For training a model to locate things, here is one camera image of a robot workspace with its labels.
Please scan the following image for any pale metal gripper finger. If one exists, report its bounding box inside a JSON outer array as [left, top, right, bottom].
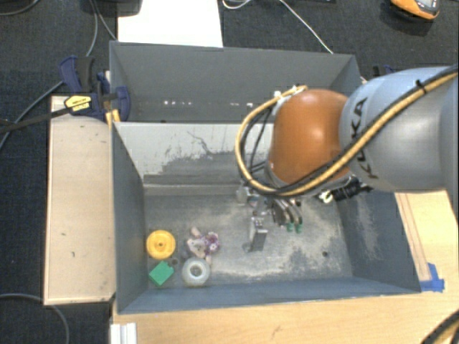
[[249, 216, 261, 244], [252, 227, 270, 253]]

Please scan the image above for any pink and purple toy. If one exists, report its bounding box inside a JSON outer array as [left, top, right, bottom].
[[184, 226, 221, 262]]

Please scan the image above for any yellow toy wheel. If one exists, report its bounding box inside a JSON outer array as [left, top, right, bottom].
[[146, 229, 177, 260]]

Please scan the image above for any green square block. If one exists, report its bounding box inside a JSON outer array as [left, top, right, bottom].
[[148, 260, 176, 287]]

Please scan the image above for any grey metal bin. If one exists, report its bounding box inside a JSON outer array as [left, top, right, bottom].
[[108, 40, 422, 315]]

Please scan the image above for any pale wood flat board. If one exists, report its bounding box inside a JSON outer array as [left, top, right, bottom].
[[42, 95, 118, 306]]

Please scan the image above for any black cylinder on white bracket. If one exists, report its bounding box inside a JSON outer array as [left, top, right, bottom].
[[320, 176, 371, 204]]

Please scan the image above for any white translucent ring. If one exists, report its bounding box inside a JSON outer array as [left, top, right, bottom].
[[181, 257, 212, 288]]

